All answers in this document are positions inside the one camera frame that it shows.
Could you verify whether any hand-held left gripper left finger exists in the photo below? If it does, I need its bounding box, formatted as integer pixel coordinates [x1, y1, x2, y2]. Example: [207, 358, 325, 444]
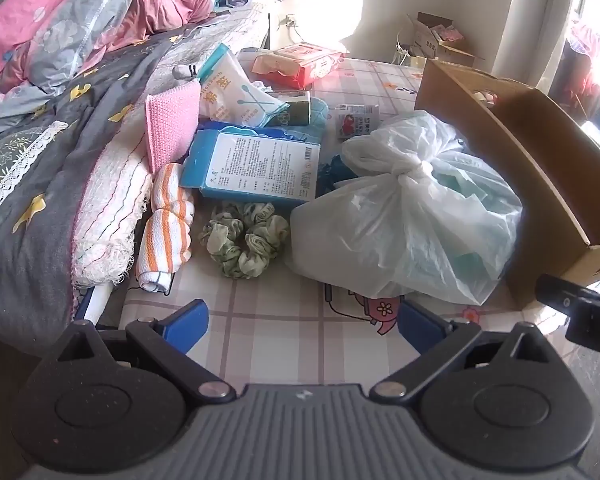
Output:
[40, 299, 233, 402]

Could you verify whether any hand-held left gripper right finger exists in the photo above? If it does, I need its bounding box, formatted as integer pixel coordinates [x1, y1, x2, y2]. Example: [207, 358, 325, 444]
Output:
[370, 299, 563, 403]

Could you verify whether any brown cardboard box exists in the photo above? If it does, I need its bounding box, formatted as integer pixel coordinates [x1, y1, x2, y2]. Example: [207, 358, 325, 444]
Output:
[415, 58, 600, 311]

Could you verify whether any blue wet wipes pack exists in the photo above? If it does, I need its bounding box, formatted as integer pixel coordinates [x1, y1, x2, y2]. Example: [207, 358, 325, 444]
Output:
[181, 127, 322, 204]

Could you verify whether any pink woven cloth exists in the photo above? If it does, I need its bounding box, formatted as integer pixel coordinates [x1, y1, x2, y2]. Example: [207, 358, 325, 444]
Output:
[145, 80, 202, 173]

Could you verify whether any white labelled plastic jar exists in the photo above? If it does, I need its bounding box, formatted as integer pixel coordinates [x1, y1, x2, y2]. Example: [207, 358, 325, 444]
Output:
[336, 104, 379, 139]

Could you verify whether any white and teal cotton swab bag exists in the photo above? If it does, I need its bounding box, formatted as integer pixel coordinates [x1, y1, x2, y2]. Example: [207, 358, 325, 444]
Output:
[197, 44, 291, 128]

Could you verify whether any orange striped white towel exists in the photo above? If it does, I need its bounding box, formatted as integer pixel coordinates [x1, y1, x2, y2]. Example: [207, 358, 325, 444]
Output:
[136, 162, 197, 293]

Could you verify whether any green patterned scrunchie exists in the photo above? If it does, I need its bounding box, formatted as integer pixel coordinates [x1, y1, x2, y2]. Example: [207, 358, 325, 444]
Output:
[201, 201, 291, 280]

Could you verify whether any white knotted plastic bag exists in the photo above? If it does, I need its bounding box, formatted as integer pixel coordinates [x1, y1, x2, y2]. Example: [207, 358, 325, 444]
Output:
[290, 110, 523, 306]

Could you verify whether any white knit striped blanket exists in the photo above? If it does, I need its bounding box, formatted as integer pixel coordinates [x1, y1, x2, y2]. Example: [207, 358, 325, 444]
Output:
[72, 132, 153, 288]

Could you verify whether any dark teal cloth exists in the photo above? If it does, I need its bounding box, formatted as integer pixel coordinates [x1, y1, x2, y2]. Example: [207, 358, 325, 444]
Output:
[317, 155, 361, 196]

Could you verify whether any green floral lace-trimmed pillow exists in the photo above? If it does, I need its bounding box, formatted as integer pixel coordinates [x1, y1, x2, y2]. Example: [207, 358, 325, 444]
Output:
[0, 120, 71, 231]

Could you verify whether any red wet wipes pack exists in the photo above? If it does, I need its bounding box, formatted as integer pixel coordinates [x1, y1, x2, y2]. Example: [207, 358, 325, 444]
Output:
[251, 42, 343, 90]

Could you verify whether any open printed cardboard box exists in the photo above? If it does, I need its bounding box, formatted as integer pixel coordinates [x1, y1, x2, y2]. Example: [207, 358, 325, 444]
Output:
[407, 11, 486, 68]

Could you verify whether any white quilted mattress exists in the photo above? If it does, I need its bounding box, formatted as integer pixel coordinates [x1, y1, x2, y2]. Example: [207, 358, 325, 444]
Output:
[155, 2, 271, 91]

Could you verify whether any white curtain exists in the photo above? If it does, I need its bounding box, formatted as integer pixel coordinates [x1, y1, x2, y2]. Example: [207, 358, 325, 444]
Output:
[490, 0, 586, 91]

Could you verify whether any pink and grey floral quilt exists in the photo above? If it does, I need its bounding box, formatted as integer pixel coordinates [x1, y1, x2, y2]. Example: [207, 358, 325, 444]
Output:
[0, 0, 231, 103]

